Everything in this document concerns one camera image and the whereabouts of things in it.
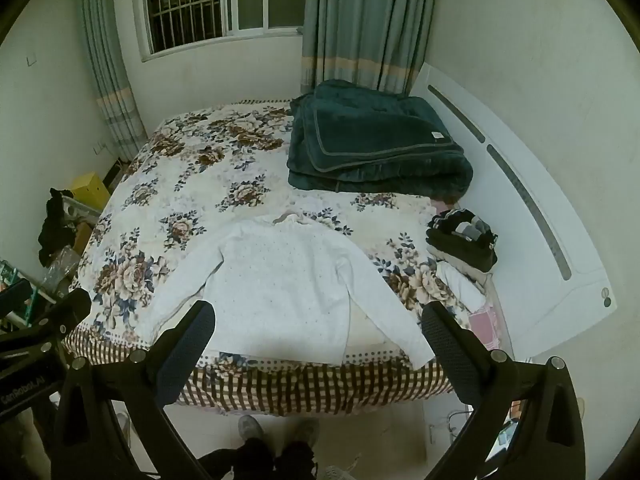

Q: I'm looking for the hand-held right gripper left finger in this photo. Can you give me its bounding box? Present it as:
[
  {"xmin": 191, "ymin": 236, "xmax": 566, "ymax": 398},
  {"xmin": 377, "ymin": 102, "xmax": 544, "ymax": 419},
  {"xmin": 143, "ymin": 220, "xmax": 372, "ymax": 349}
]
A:
[{"xmin": 51, "ymin": 300, "xmax": 217, "ymax": 480}]

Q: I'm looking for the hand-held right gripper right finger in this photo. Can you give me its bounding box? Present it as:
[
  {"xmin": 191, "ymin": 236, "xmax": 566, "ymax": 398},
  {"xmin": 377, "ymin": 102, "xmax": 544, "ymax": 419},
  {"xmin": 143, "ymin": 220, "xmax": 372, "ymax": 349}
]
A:
[{"xmin": 421, "ymin": 301, "xmax": 586, "ymax": 480}]

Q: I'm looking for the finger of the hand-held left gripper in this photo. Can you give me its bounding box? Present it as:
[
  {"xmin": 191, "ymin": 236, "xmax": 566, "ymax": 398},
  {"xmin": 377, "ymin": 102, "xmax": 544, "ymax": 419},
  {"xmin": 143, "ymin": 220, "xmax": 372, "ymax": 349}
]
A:
[
  {"xmin": 0, "ymin": 288, "xmax": 93, "ymax": 362},
  {"xmin": 0, "ymin": 278, "xmax": 32, "ymax": 319}
]

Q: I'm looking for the white long-sleeve shirt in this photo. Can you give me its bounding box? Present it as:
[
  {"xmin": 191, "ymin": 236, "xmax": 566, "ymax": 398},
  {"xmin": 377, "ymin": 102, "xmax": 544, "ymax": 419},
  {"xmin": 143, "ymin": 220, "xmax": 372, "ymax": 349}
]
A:
[{"xmin": 134, "ymin": 212, "xmax": 436, "ymax": 368}]

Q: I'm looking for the stack of dark folded clothes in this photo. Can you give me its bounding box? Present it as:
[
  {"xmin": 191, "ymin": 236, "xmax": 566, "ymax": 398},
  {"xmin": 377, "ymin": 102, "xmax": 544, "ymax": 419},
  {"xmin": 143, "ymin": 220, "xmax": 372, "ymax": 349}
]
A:
[{"xmin": 425, "ymin": 208, "xmax": 499, "ymax": 271}]

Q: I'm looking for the pink checked cloth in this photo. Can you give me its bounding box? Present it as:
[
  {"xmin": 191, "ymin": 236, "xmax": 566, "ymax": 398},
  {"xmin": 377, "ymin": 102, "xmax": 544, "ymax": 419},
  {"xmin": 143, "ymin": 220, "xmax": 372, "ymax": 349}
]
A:
[{"xmin": 467, "ymin": 304, "xmax": 510, "ymax": 352}]

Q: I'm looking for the clear plastic bag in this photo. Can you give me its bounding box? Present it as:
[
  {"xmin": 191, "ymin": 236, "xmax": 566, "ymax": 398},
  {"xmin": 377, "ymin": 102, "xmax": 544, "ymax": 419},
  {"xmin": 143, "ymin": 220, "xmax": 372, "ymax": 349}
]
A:
[{"xmin": 42, "ymin": 247, "xmax": 83, "ymax": 295}]

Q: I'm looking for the white folded cloth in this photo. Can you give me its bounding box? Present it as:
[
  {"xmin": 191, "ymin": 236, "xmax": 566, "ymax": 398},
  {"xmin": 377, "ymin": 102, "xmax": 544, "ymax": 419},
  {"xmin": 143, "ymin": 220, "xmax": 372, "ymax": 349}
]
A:
[{"xmin": 436, "ymin": 260, "xmax": 488, "ymax": 311}]

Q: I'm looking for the black cloth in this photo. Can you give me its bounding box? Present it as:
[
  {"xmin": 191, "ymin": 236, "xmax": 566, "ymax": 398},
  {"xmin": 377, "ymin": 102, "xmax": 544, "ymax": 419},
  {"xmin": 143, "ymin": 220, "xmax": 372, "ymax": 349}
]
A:
[{"xmin": 38, "ymin": 187, "xmax": 77, "ymax": 267}]

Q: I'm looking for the person's left shoe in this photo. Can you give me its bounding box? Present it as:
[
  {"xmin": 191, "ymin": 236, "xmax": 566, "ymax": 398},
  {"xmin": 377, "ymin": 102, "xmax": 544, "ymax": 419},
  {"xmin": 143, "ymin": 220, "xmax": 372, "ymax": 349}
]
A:
[{"xmin": 237, "ymin": 414, "xmax": 267, "ymax": 445}]

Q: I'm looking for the white plastic crate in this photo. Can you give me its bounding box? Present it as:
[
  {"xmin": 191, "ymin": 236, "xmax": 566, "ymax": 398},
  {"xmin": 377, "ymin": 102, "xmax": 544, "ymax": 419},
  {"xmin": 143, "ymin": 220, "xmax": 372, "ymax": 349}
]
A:
[{"xmin": 59, "ymin": 197, "xmax": 102, "ymax": 228}]

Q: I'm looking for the yellow box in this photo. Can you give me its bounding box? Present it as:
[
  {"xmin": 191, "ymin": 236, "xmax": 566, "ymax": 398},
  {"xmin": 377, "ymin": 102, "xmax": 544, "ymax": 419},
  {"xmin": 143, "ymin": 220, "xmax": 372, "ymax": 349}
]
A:
[{"xmin": 69, "ymin": 172, "xmax": 111, "ymax": 212}]

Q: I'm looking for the floral bed sheet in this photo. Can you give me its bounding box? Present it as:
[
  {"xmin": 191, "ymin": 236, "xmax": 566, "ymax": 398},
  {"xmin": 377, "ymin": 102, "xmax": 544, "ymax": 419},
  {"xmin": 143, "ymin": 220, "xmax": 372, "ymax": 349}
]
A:
[{"xmin": 60, "ymin": 97, "xmax": 511, "ymax": 417}]

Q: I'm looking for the white bed headboard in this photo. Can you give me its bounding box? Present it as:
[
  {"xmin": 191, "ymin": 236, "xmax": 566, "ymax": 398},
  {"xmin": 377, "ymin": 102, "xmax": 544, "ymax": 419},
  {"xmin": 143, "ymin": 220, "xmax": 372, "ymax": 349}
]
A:
[{"xmin": 409, "ymin": 62, "xmax": 619, "ymax": 361}]

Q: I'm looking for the dark green folded blanket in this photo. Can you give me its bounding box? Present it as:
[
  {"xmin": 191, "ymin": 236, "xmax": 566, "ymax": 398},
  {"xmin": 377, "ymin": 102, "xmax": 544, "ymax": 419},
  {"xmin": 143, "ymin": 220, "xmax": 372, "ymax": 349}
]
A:
[{"xmin": 286, "ymin": 79, "xmax": 474, "ymax": 197}]

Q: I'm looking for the grey-green curtain with striped band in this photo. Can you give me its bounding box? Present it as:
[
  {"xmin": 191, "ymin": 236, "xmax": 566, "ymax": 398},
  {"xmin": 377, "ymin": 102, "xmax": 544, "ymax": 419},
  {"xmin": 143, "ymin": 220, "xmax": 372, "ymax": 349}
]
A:
[
  {"xmin": 299, "ymin": 0, "xmax": 441, "ymax": 97},
  {"xmin": 74, "ymin": 0, "xmax": 149, "ymax": 162}
]

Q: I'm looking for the window with metal grille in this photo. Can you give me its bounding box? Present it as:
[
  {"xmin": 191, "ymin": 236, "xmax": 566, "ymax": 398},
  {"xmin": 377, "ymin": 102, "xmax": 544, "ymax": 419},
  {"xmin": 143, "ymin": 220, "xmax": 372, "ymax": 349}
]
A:
[{"xmin": 141, "ymin": 0, "xmax": 307, "ymax": 64}]

